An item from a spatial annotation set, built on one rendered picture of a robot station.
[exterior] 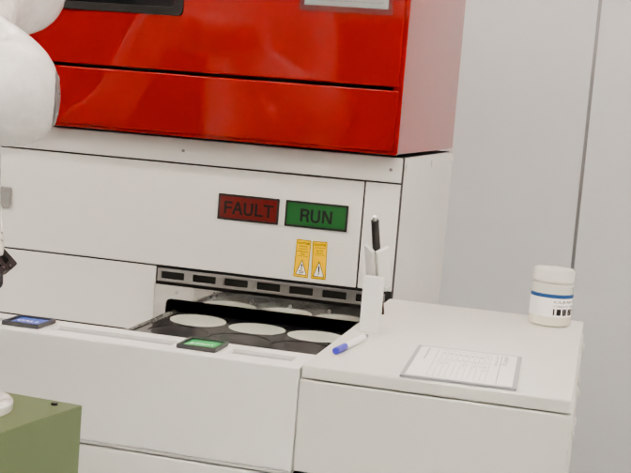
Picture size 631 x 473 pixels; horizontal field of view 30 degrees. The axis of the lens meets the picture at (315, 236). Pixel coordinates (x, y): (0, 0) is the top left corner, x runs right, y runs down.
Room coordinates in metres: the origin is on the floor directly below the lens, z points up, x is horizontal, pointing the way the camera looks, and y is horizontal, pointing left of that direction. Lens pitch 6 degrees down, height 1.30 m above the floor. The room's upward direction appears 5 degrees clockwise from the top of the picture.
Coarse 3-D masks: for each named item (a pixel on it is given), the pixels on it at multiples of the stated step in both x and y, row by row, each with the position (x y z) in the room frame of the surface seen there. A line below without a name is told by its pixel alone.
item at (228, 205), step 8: (224, 200) 2.18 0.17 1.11; (232, 200) 2.18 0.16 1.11; (240, 200) 2.17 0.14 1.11; (248, 200) 2.17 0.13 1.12; (256, 200) 2.16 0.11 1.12; (264, 200) 2.16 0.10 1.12; (224, 208) 2.18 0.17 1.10; (232, 208) 2.18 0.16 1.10; (240, 208) 2.17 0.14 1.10; (248, 208) 2.17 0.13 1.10; (256, 208) 2.16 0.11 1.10; (264, 208) 2.16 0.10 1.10; (272, 208) 2.16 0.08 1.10; (224, 216) 2.18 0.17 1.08; (232, 216) 2.17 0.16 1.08; (240, 216) 2.17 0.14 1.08; (248, 216) 2.17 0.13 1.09; (256, 216) 2.16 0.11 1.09; (264, 216) 2.16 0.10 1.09; (272, 216) 2.16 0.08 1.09
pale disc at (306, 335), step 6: (300, 330) 2.06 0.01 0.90; (306, 330) 2.07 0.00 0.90; (312, 330) 2.07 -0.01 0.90; (294, 336) 2.01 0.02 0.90; (300, 336) 2.01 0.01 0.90; (306, 336) 2.02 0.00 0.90; (312, 336) 2.02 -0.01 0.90; (318, 336) 2.03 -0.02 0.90; (324, 336) 2.03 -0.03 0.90; (330, 336) 2.03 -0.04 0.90; (336, 336) 2.04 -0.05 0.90; (318, 342) 1.98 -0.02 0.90; (324, 342) 1.98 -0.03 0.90; (330, 342) 1.98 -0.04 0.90
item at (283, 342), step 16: (160, 320) 2.05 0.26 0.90; (224, 320) 2.10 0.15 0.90; (240, 320) 2.12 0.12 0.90; (176, 336) 1.93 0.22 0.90; (192, 336) 1.94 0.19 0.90; (208, 336) 1.95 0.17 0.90; (224, 336) 1.96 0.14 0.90; (240, 336) 1.97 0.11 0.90; (256, 336) 1.99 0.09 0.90; (272, 336) 1.99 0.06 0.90; (288, 336) 2.00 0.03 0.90; (304, 352) 1.89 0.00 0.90
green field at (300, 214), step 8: (288, 208) 2.15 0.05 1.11; (296, 208) 2.15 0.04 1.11; (304, 208) 2.14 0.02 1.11; (312, 208) 2.14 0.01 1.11; (320, 208) 2.14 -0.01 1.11; (328, 208) 2.13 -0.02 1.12; (336, 208) 2.13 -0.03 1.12; (344, 208) 2.13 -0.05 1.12; (288, 216) 2.15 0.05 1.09; (296, 216) 2.15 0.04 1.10; (304, 216) 2.14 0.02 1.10; (312, 216) 2.14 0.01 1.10; (320, 216) 2.14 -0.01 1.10; (328, 216) 2.13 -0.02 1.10; (336, 216) 2.13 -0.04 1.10; (344, 216) 2.13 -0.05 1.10; (296, 224) 2.15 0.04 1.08; (304, 224) 2.14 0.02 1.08; (312, 224) 2.14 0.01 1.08; (320, 224) 2.14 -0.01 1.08; (328, 224) 2.13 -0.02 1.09; (336, 224) 2.13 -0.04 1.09; (344, 224) 2.12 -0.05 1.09
